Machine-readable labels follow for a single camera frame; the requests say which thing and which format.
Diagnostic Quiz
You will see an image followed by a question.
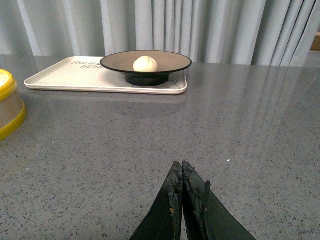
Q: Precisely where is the white steamed bun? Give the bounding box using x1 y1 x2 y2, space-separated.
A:
133 56 158 72

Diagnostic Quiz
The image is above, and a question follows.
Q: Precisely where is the brown box behind curtain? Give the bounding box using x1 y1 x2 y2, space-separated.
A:
310 32 320 51

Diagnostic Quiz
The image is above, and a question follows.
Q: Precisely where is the cream plastic tray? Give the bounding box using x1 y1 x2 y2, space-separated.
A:
24 56 188 95

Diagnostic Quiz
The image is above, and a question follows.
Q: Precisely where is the brown plate with black rim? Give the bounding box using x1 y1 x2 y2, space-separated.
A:
100 50 192 86

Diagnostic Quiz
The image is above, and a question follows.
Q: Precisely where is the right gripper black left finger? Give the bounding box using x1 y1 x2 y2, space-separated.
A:
130 162 183 240

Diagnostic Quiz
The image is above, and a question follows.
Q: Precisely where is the wooden steamer with yellow rims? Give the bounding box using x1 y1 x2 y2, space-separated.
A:
0 69 27 141

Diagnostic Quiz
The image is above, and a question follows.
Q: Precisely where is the grey pleated curtain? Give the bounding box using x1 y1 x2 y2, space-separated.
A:
0 0 320 67

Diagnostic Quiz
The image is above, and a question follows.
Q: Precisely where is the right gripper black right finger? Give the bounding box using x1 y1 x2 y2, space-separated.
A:
182 161 254 240

